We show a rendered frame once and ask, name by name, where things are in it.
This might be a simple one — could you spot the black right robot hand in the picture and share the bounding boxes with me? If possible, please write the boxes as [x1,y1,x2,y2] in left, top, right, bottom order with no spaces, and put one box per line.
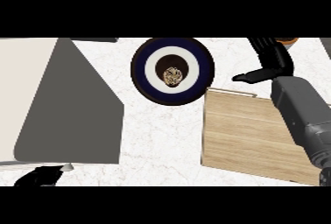
[232,38,295,85]

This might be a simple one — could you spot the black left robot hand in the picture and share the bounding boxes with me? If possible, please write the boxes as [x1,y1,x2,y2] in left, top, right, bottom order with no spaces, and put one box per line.
[13,164,65,187]

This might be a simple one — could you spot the pale wooden tray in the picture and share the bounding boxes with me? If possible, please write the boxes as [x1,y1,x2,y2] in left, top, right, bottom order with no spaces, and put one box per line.
[201,87,331,186]

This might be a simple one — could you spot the blue and white round plate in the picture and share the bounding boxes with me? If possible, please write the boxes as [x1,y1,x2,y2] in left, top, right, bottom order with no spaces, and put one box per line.
[128,38,216,107]

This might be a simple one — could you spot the dark grey object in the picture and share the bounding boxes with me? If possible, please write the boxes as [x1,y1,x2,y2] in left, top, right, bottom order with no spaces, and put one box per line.
[319,38,331,60]

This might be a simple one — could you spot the large grey and cream appliance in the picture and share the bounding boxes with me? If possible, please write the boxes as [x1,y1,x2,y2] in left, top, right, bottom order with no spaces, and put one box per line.
[0,38,125,166]

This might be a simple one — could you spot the grey flat object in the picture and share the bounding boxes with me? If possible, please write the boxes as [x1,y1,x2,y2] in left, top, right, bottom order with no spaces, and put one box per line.
[69,38,119,44]

